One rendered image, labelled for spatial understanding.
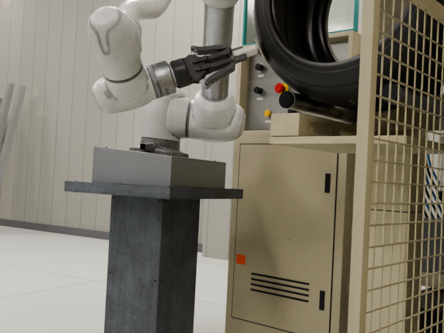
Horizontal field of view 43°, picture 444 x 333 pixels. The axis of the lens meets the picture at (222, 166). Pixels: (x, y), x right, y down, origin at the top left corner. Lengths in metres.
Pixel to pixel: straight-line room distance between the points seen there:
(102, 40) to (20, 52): 5.82
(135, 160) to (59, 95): 4.55
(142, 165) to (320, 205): 0.70
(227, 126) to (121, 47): 0.87
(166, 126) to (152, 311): 0.69
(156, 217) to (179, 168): 0.22
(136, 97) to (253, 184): 1.03
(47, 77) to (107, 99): 5.29
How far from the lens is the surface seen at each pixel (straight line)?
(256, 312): 2.41
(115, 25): 1.34
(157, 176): 1.97
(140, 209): 2.13
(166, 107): 2.16
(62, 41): 6.65
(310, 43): 1.77
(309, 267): 2.23
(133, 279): 2.17
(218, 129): 2.14
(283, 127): 1.45
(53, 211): 6.50
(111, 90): 1.45
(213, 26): 1.93
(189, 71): 1.50
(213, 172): 2.17
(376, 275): 1.74
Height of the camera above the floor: 0.69
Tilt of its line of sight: 1 degrees up
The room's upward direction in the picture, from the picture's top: 3 degrees clockwise
